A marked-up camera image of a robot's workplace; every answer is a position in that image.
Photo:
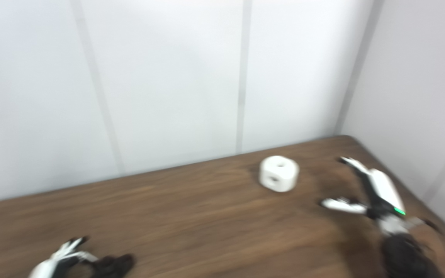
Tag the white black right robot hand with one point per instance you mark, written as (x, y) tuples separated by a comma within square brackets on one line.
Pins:
[(384, 189)]

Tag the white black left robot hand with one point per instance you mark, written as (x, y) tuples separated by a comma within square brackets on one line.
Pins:
[(58, 260)]

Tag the black flanged holder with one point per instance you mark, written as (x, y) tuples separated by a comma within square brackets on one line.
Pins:
[(112, 265)]

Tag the round white piece with holes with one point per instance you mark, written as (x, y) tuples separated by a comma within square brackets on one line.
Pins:
[(280, 175)]

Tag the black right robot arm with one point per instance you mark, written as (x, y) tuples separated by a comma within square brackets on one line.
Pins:
[(406, 255)]

